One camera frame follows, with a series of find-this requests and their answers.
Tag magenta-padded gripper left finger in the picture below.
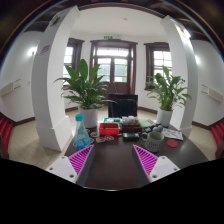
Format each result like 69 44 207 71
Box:
45 143 97 188

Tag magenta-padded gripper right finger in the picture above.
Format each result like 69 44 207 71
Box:
130 143 181 188

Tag clear blue-capped water bottle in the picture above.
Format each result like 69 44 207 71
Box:
73 113 92 152

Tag grey-green printed mug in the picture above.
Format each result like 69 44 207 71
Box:
140 130 165 154

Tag black flat device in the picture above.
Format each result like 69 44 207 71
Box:
122 132 141 141

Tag flat round red coaster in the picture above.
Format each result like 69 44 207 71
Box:
166 138 179 149

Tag dark brown box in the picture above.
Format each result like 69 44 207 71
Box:
120 124 143 133

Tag green cloth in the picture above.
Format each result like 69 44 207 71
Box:
138 118 154 129

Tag red plastic box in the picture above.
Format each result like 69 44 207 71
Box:
98 122 121 137

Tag clear container of white items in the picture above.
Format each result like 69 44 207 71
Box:
121 115 139 126

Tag potted plant in white pot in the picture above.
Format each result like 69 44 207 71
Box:
54 58 116 129
145 65 193 128

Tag green box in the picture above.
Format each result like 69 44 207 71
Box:
103 116 123 125

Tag black chair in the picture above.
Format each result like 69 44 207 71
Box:
107 93 139 119

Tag red carpeted stairs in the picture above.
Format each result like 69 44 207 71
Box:
209 118 224 149
0 112 14 151

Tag brown wooden double door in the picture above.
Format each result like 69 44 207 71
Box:
89 39 138 98

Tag brown-framed window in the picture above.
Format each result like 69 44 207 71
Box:
63 37 85 84
144 41 174 91

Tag small dark column sign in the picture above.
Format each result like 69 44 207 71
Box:
36 44 52 57

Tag white column spotlight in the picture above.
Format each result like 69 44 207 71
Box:
179 26 192 39
49 13 63 27

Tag white wall unit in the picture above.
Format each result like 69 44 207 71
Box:
200 84 224 103
0 78 22 98

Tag glowing wall lamp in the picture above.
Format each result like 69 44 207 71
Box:
28 45 38 57
193 54 202 66

